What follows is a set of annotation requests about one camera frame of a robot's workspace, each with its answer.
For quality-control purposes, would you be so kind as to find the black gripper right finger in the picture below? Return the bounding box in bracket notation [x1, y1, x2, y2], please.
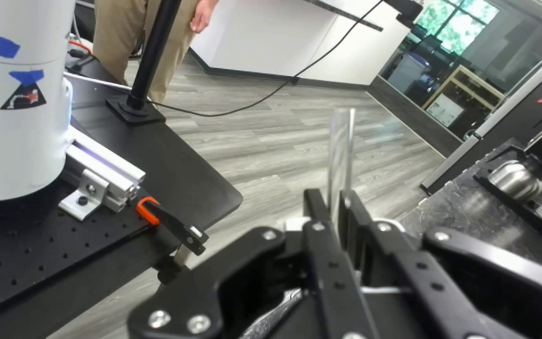
[337, 188, 542, 339]

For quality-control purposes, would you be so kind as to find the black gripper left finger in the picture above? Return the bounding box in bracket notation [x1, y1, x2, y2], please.
[126, 186, 380, 339]

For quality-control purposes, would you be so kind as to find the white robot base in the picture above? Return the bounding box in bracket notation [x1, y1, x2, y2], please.
[0, 0, 77, 203]

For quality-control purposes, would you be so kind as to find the bystander bare hand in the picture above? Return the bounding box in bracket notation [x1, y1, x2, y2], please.
[188, 0, 222, 33]

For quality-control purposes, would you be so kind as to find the shiny steel pot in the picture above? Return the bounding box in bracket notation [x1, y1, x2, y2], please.
[486, 158, 542, 203]

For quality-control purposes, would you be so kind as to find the orange black clamp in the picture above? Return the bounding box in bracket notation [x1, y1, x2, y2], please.
[134, 193, 211, 284]

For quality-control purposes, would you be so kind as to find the white reception desk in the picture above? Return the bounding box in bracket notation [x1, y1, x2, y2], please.
[190, 0, 410, 86]

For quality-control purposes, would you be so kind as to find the glass partition window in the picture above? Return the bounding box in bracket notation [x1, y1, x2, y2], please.
[371, 0, 542, 142]

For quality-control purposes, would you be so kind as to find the black breadboard table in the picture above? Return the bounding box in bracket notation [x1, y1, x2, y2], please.
[0, 73, 245, 339]

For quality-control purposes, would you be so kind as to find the person in khaki trousers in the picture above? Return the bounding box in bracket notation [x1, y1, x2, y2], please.
[91, 0, 222, 101]

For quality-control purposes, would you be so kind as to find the black floor cable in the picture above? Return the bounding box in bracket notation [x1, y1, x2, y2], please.
[151, 0, 386, 120]

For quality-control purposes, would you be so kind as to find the aluminium bracket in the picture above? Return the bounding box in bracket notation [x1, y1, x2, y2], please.
[57, 124, 147, 222]

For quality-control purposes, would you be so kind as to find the black camera stand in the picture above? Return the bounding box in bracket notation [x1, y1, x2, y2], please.
[106, 0, 185, 125]

